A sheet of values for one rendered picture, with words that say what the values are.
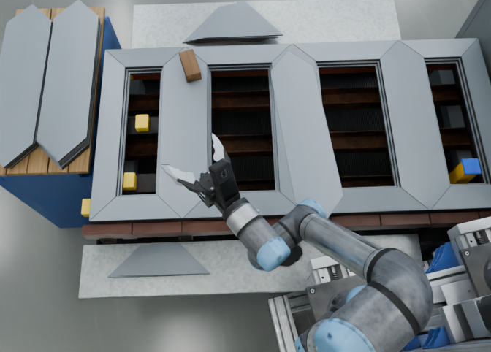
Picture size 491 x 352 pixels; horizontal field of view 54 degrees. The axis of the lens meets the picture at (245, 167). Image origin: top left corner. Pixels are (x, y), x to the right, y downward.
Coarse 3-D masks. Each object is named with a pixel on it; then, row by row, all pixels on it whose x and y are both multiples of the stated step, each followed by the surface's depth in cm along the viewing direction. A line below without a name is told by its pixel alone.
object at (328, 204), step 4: (336, 196) 175; (340, 196) 175; (316, 200) 174; (320, 200) 174; (324, 200) 174; (328, 200) 174; (332, 200) 174; (336, 200) 174; (320, 204) 173; (324, 204) 173; (328, 204) 173; (332, 204) 173; (336, 204) 173; (324, 208) 173; (328, 208) 173; (332, 208) 173; (328, 212) 172
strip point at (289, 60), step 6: (288, 54) 198; (294, 54) 198; (282, 60) 197; (288, 60) 197; (294, 60) 197; (300, 60) 197; (276, 66) 196; (282, 66) 196; (288, 66) 196; (294, 66) 196; (300, 66) 196; (306, 66) 196
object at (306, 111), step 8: (288, 104) 189; (296, 104) 189; (304, 104) 189; (312, 104) 189; (320, 104) 189; (280, 112) 188; (288, 112) 188; (296, 112) 188; (304, 112) 188; (312, 112) 188; (320, 112) 188; (280, 120) 187; (288, 120) 187; (296, 120) 187
